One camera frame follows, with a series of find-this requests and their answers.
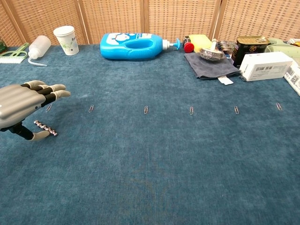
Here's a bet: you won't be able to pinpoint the blue table cloth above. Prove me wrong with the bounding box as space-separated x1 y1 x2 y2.
0 44 300 225

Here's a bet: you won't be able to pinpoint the translucent squeeze wash bottle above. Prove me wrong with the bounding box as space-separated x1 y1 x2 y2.
27 35 52 67

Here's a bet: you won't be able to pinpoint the yellow sponge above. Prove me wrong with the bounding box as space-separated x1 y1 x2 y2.
188 34 213 53

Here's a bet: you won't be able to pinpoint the white paper cup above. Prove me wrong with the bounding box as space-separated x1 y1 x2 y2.
53 25 79 56

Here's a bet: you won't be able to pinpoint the round scrubber white handle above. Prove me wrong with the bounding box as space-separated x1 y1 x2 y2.
199 38 225 62

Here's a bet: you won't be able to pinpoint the chain of silver magnetic balls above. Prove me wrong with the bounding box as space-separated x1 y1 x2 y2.
34 120 59 137

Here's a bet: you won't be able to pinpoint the blue detergent pump bottle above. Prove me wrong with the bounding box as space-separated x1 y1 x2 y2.
99 32 181 62

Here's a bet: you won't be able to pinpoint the black gold meat can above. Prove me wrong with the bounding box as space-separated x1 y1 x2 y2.
232 36 271 68

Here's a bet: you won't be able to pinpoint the white cardboard box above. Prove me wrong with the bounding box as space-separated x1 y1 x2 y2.
239 51 293 82

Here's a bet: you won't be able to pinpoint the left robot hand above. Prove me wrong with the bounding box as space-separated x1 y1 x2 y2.
0 80 71 142

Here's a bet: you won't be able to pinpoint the grey folded cloth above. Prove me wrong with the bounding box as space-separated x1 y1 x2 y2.
184 52 241 86

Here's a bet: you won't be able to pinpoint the wicker folding screen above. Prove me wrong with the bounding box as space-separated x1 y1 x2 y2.
0 0 300 47

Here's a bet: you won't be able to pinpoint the small red capped object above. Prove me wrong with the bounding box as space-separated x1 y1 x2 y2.
183 36 195 53

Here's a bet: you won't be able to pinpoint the green brush white bristles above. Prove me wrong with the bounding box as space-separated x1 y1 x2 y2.
0 43 30 64

